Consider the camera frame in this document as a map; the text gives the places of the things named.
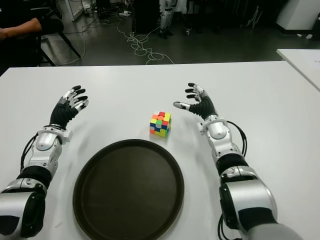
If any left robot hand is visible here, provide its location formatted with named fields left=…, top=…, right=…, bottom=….
left=48, top=84, right=90, bottom=131

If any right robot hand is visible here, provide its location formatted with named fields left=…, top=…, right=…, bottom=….
left=172, top=82, right=219, bottom=122

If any multicolour Rubik's cube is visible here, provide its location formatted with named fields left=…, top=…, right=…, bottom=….
left=149, top=110, right=173, bottom=139

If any person's bare forearm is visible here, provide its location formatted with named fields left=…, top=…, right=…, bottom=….
left=0, top=17, right=43, bottom=41

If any round dark brown plate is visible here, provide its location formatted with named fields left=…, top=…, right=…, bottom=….
left=72, top=139, right=185, bottom=240

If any black chair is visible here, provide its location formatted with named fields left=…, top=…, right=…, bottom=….
left=32, top=29, right=82, bottom=67

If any black equipment stand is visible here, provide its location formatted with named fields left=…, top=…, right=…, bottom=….
left=179, top=0, right=223, bottom=36

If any person's black shirt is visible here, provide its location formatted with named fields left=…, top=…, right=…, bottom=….
left=0, top=0, right=65, bottom=35

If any white glass cabinet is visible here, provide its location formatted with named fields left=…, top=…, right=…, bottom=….
left=55, top=0, right=85, bottom=22

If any white side table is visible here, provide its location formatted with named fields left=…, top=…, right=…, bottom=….
left=276, top=48, right=320, bottom=92

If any black cabinet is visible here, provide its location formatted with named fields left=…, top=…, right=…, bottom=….
left=131, top=0, right=163, bottom=35

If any white machine housing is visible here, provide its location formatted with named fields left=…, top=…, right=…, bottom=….
left=275, top=0, right=320, bottom=35

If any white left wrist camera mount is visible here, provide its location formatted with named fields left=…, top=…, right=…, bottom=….
left=60, top=129, right=74, bottom=146

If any thin white floor cable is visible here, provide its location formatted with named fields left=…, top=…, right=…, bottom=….
left=63, top=18, right=106, bottom=65

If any tangled white floor cable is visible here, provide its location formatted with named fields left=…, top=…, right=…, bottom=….
left=117, top=14, right=176, bottom=66

